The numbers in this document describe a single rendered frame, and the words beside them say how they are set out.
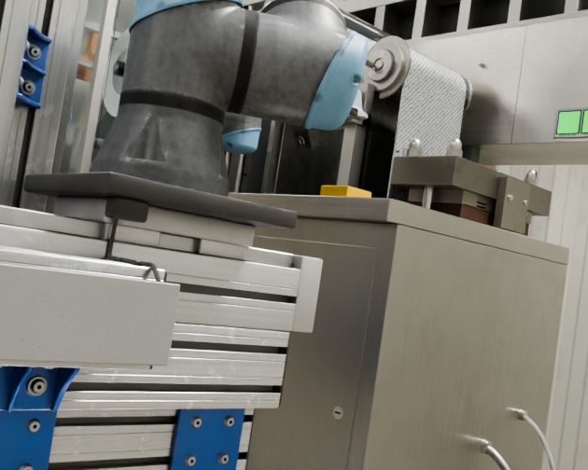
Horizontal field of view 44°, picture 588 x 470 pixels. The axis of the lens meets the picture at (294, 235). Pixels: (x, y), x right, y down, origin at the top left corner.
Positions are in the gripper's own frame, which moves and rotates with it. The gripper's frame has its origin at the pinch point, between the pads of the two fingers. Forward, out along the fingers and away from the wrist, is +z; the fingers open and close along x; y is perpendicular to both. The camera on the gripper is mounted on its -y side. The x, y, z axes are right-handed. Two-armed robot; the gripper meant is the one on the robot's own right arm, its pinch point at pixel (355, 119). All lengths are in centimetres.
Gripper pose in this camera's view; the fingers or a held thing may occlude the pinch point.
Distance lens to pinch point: 154.9
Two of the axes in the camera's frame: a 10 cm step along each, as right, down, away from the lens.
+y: 1.5, -9.9, 0.5
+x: -6.8, -0.6, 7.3
